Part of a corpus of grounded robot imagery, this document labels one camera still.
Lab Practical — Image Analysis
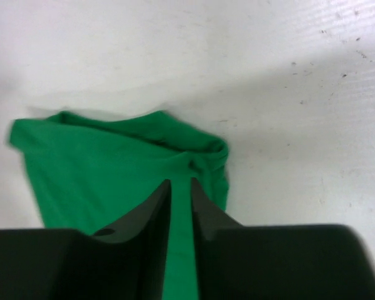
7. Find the green t-shirt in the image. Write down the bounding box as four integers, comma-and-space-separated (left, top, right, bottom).
9, 111, 229, 299

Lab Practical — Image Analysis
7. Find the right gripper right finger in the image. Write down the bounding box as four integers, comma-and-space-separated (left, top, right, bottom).
191, 179, 375, 299

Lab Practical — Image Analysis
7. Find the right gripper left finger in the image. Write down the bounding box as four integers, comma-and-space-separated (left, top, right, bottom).
0, 180, 171, 299

